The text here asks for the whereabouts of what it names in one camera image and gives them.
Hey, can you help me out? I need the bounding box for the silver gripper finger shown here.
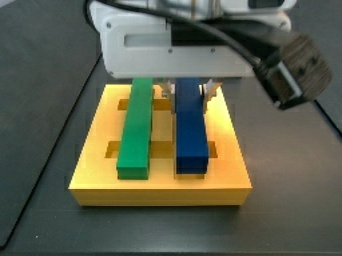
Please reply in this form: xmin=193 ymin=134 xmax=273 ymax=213
xmin=157 ymin=78 xmax=176 ymax=113
xmin=202 ymin=78 xmax=224 ymax=111

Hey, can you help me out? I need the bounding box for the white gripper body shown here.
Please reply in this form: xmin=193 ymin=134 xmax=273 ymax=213
xmin=99 ymin=14 xmax=253 ymax=78

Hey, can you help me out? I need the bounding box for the blue long block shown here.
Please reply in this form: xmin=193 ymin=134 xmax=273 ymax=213
xmin=176 ymin=78 xmax=210 ymax=175

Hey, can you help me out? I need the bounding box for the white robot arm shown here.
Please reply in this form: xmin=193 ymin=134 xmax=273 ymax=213
xmin=85 ymin=0 xmax=297 ymax=107

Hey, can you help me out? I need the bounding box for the yellow slotted board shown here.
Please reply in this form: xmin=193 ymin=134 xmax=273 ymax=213
xmin=69 ymin=84 xmax=252 ymax=206

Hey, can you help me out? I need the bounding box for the green long block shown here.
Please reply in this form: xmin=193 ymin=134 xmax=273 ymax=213
xmin=117 ymin=78 xmax=154 ymax=180

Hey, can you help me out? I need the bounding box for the black cable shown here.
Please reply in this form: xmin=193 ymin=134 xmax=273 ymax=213
xmin=85 ymin=0 xmax=287 ymax=78

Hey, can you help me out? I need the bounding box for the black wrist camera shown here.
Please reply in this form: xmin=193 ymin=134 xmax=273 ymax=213
xmin=262 ymin=33 xmax=333 ymax=110

